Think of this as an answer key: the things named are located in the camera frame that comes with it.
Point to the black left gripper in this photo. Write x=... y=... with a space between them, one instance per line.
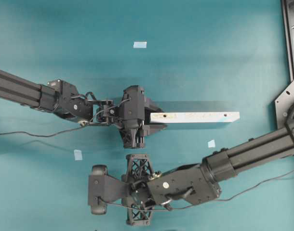
x=134 y=137

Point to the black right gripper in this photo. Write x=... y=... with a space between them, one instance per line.
x=138 y=201

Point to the white wooden board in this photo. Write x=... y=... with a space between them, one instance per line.
x=194 y=117

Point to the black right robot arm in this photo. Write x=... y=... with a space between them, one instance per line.
x=151 y=191

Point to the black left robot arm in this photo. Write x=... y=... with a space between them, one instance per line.
x=61 y=99

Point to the blue tape mark right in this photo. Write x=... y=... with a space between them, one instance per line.
x=211 y=144

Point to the blue tape mark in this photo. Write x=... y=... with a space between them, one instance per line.
x=78 y=155
x=211 y=144
x=140 y=45

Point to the blue tape mark top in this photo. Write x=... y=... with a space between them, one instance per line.
x=140 y=45

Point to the blue tape mark left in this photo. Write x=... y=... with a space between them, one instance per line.
x=78 y=155

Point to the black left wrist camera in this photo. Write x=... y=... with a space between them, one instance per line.
x=132 y=111

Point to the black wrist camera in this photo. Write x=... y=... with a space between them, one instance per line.
x=132 y=111
x=104 y=189

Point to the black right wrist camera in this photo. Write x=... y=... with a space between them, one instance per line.
x=104 y=189

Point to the grey metal base plate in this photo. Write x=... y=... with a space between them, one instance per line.
x=283 y=103

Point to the black metal frame rail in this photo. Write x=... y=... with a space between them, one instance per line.
x=288 y=22

